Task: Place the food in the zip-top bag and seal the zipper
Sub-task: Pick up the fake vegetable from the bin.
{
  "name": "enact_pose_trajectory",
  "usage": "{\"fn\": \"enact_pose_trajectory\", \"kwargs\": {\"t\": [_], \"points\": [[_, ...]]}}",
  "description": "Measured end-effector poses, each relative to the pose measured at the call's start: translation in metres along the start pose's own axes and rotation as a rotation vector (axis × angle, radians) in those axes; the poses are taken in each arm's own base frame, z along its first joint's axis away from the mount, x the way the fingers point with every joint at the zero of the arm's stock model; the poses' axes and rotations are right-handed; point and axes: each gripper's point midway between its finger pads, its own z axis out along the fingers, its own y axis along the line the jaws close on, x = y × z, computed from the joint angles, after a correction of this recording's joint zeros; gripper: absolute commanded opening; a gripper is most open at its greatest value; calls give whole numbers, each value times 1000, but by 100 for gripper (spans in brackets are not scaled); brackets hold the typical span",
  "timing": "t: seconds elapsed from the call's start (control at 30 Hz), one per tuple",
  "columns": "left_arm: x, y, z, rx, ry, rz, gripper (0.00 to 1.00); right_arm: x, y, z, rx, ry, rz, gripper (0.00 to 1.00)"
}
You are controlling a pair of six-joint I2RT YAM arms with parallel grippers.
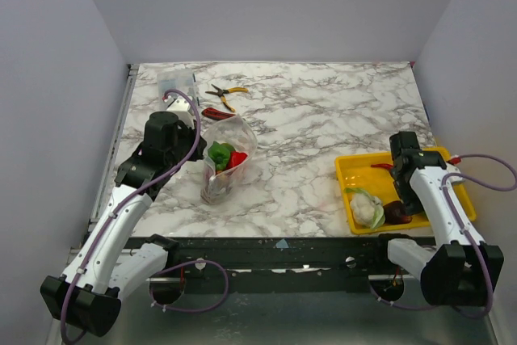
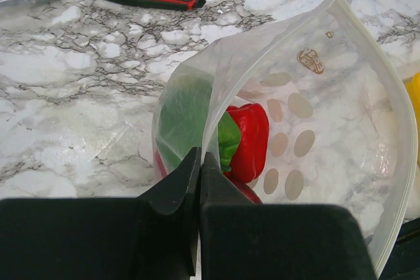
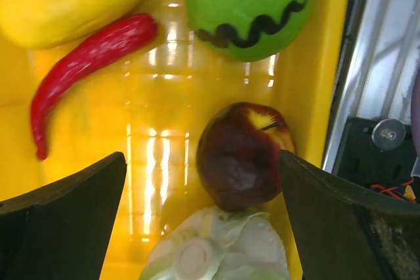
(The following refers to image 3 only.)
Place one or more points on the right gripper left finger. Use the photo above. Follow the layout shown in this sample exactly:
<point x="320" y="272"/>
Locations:
<point x="62" y="230"/>

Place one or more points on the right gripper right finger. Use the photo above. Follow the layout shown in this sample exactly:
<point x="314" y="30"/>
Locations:
<point x="345" y="231"/>

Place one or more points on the dark maroon toy beet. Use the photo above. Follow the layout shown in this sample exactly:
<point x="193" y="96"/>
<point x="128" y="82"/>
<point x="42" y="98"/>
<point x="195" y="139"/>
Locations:
<point x="237" y="155"/>

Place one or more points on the green toy watermelon ball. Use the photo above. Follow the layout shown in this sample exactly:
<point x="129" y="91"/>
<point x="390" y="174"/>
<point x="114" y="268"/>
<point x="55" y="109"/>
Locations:
<point x="248" y="30"/>

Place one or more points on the white toy cauliflower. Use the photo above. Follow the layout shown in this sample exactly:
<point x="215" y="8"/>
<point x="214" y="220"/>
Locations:
<point x="213" y="244"/>

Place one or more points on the yellow plastic tray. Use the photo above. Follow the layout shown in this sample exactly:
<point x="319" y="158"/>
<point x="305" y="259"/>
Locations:
<point x="152" y="106"/>

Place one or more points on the red toy chili pepper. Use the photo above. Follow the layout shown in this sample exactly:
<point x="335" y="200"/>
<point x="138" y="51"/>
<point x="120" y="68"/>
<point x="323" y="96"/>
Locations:
<point x="97" y="51"/>

